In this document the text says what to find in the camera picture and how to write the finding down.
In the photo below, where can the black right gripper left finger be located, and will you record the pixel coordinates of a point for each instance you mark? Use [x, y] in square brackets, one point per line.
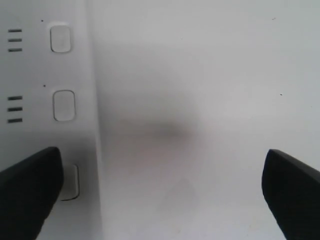
[28, 192]

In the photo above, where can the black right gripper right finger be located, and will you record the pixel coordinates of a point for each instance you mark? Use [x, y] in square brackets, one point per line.
[291, 190]

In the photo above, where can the white five-outlet power strip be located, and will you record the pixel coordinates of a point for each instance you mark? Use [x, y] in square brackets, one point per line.
[48, 99]

